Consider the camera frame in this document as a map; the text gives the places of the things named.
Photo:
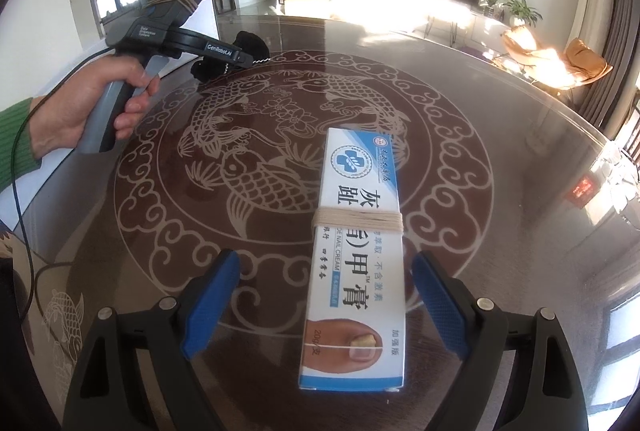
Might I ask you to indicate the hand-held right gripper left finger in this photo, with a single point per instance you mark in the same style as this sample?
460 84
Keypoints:
210 306

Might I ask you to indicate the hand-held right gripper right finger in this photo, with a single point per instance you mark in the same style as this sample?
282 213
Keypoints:
442 306

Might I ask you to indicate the black plush hair band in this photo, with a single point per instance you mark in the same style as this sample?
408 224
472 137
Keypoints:
250 43

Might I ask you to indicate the white blue ointment box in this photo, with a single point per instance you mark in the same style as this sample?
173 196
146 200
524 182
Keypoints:
360 191

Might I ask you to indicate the person's left forearm green sleeve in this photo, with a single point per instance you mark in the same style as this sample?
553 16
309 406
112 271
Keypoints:
20 136

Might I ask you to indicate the patterned glass desktop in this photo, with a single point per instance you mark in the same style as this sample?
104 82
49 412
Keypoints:
500 211

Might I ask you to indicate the person's left hand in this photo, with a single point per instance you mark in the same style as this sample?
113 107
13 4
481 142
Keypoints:
70 111

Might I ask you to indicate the orange lounge chair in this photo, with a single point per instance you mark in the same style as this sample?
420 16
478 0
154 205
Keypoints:
585 61

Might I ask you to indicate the white television stand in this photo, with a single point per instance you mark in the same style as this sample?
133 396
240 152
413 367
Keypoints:
470 23

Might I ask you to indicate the small potted plant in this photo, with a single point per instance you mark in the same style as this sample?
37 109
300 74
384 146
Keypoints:
490 3

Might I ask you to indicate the green potted plant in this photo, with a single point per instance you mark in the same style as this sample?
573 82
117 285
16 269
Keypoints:
522 8

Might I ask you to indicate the grey curtain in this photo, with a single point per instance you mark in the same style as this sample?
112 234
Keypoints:
625 36

